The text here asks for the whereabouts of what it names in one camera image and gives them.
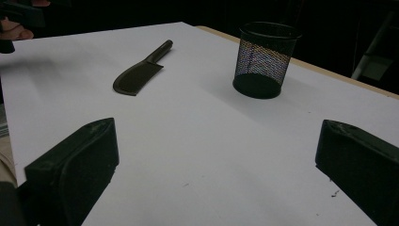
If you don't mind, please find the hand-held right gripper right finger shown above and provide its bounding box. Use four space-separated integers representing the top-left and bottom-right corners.
314 119 399 226

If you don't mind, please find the black mesh pen holder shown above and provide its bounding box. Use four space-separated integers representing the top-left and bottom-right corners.
232 21 303 100

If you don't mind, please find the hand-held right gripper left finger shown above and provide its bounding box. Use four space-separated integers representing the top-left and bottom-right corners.
24 117 120 226

